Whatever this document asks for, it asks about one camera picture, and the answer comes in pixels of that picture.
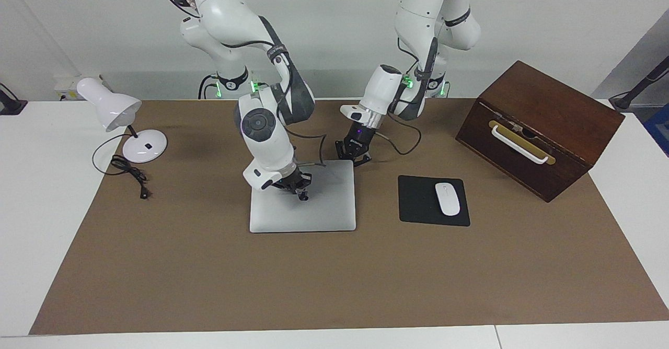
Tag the white desk lamp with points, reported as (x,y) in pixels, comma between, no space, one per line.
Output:
(146,148)

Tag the dark wooden box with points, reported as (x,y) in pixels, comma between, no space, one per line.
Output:
(575,129)

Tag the black tripod leg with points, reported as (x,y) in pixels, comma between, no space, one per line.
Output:
(640,85)

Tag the brown table mat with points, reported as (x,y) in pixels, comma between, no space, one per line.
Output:
(334,281)

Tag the black clamp stand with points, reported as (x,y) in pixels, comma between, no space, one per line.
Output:
(9,106)

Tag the black mouse pad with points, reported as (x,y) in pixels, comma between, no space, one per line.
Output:
(418,202)

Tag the blue crate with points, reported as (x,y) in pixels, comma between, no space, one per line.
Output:
(659,129)

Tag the white computer mouse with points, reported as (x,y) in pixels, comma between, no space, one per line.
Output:
(447,198)

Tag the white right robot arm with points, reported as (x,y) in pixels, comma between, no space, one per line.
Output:
(230,14)

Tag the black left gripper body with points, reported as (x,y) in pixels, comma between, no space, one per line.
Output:
(358,140)

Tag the grey aluminium laptop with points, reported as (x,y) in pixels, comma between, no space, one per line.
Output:
(324,210)

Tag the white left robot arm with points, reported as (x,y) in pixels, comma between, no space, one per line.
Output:
(423,14)

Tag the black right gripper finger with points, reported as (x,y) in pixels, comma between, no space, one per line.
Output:
(302,195)

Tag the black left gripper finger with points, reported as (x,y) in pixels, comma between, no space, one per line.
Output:
(340,154)
(362,161)

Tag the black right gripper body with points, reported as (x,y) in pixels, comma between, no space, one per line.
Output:
(292,181)

